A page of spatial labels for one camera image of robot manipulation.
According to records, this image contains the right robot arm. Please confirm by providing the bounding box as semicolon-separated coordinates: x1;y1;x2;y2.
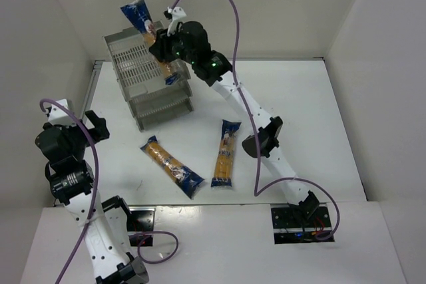
149;21;320;221

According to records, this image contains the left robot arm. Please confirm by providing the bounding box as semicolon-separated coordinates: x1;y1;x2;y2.
35;107;149;283

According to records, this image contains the grey stacked tray shelf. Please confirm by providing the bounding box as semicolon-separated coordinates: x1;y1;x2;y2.
104;27;194;131

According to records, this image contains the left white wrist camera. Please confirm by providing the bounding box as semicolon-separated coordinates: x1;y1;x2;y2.
47;98;75;127

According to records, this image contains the aluminium rail left edge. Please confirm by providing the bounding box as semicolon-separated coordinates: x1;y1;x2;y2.
55;59;105;206

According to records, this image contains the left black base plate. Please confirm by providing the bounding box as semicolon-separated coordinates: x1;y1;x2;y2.
126;207;155;247

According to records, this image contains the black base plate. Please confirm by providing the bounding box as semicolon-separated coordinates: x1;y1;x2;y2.
126;207;155;247
270;206;334;245

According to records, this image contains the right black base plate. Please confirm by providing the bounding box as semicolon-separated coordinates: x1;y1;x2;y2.
270;206;334;245

